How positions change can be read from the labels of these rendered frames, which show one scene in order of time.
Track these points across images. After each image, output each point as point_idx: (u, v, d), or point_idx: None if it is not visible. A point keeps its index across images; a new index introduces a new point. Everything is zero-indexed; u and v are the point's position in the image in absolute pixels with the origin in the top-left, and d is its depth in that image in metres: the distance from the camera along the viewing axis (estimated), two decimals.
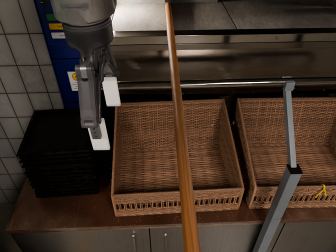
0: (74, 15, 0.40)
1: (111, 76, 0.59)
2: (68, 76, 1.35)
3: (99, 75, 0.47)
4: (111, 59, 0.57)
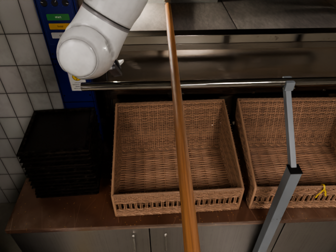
0: None
1: None
2: (68, 76, 1.35)
3: None
4: None
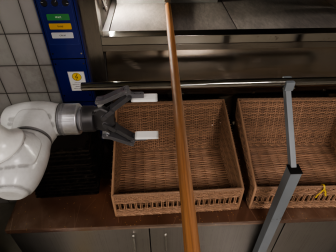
0: None
1: (130, 98, 0.77)
2: (68, 76, 1.35)
3: (112, 130, 0.84)
4: (117, 97, 0.77)
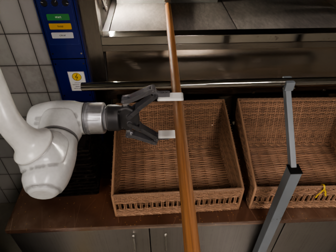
0: None
1: (156, 97, 0.78)
2: (68, 76, 1.35)
3: (136, 129, 0.84)
4: (143, 96, 0.77)
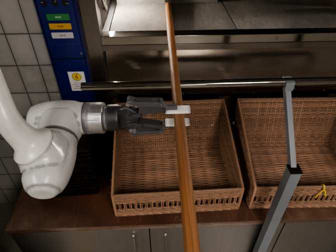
0: None
1: (164, 109, 0.81)
2: (68, 76, 1.35)
3: (138, 126, 0.83)
4: (150, 105, 0.79)
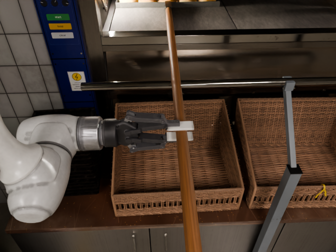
0: None
1: (166, 126, 0.75)
2: (68, 76, 1.35)
3: (138, 141, 0.77)
4: (150, 121, 0.74)
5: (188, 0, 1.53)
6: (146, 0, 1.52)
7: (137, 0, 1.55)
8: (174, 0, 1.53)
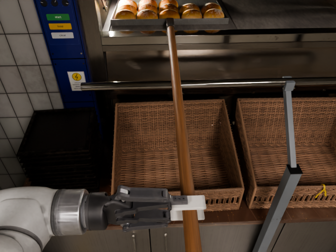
0: None
1: (170, 204, 0.58)
2: (68, 76, 1.35)
3: (133, 221, 0.60)
4: (149, 200, 0.56)
5: (193, 16, 1.35)
6: (145, 17, 1.35)
7: (135, 17, 1.37)
8: (177, 16, 1.35)
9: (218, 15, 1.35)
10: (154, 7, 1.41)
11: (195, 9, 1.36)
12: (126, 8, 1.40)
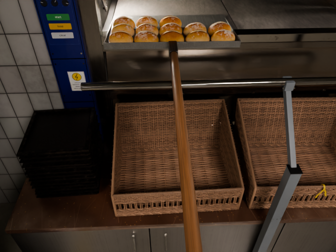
0: None
1: None
2: (68, 76, 1.35)
3: None
4: None
5: (199, 39, 1.17)
6: (144, 40, 1.16)
7: (133, 39, 1.19)
8: (181, 39, 1.17)
9: (228, 37, 1.17)
10: (154, 27, 1.23)
11: (202, 31, 1.17)
12: (122, 29, 1.21)
